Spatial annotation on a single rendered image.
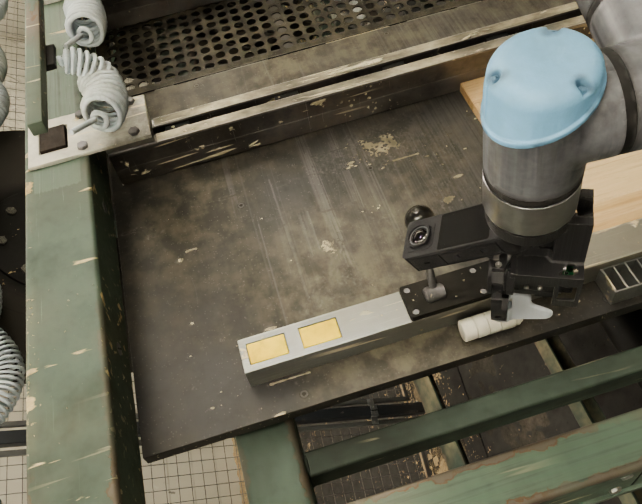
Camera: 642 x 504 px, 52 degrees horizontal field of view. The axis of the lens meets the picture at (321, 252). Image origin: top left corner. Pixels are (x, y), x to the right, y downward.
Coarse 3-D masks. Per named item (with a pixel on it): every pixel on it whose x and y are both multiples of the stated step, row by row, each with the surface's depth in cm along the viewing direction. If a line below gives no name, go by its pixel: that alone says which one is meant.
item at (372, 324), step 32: (640, 224) 89; (608, 256) 86; (640, 256) 87; (320, 320) 86; (352, 320) 85; (384, 320) 85; (416, 320) 84; (448, 320) 86; (320, 352) 84; (352, 352) 86; (256, 384) 86
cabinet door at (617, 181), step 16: (480, 80) 112; (464, 96) 112; (480, 96) 110; (608, 160) 99; (624, 160) 99; (640, 160) 98; (592, 176) 98; (608, 176) 97; (624, 176) 97; (640, 176) 97; (608, 192) 96; (624, 192) 95; (640, 192) 95; (608, 208) 94; (624, 208) 93; (640, 208) 93; (608, 224) 92
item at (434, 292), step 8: (416, 208) 80; (424, 208) 80; (408, 216) 80; (416, 216) 79; (424, 216) 79; (408, 224) 80; (432, 272) 83; (432, 280) 84; (424, 288) 85; (432, 288) 84; (440, 288) 84; (432, 296) 84; (440, 296) 84
